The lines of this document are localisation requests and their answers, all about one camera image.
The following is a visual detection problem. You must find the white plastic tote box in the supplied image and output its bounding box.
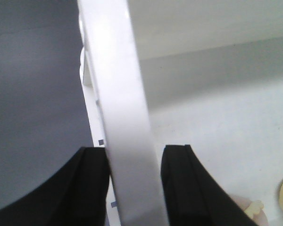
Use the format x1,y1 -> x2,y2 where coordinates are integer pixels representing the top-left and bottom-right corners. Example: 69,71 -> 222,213
77,0 -> 283,226

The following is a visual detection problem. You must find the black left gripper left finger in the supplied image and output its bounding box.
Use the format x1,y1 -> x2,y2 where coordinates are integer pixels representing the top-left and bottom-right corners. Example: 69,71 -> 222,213
0,147 -> 110,226

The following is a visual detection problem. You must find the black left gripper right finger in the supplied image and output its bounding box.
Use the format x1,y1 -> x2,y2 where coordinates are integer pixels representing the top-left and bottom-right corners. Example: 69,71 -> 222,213
161,145 -> 255,226

